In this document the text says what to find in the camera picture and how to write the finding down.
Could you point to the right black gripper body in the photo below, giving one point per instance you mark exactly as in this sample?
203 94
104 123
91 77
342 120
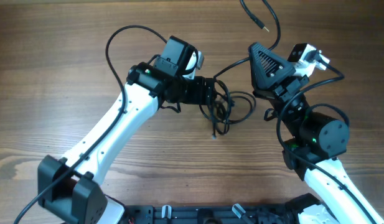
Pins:
285 89

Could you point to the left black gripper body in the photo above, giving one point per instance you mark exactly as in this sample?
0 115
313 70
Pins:
192 91

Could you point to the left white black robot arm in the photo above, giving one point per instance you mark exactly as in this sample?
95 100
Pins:
70 187

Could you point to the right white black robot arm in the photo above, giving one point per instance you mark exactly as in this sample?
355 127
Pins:
311 141

